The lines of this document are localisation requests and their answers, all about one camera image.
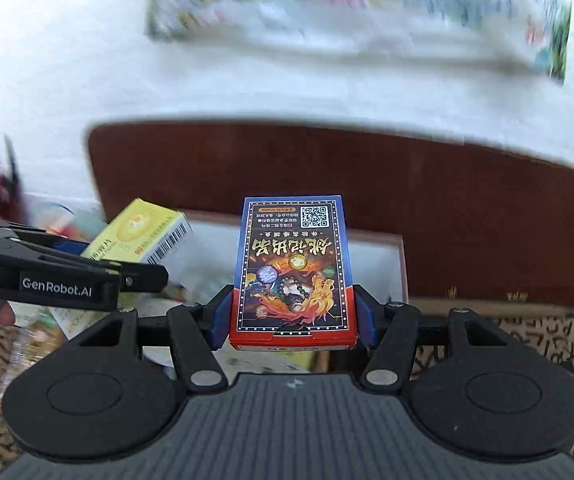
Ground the brown wooden board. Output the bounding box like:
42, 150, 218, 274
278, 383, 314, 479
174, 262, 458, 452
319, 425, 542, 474
87, 120, 574, 311

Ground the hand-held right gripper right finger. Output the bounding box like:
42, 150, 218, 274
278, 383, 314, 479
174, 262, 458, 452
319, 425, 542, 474
353, 284, 510, 395

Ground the letter print tablecloth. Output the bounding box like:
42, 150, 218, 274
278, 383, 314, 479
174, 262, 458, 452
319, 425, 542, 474
0, 310, 574, 480

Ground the blue card box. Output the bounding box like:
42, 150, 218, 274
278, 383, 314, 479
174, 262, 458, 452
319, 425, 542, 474
229, 195, 358, 351

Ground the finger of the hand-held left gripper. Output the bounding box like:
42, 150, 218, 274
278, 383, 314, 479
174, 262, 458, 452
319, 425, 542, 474
3, 224, 90, 258
81, 258, 170, 293

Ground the brown cardboard container box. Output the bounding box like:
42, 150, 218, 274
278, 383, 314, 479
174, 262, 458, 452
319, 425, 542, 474
102, 210, 409, 376

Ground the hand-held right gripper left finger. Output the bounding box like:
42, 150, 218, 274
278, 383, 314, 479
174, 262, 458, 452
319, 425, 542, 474
74, 284, 234, 395

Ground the small yellow medicine box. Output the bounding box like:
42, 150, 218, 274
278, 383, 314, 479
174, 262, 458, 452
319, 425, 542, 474
81, 197, 193, 266

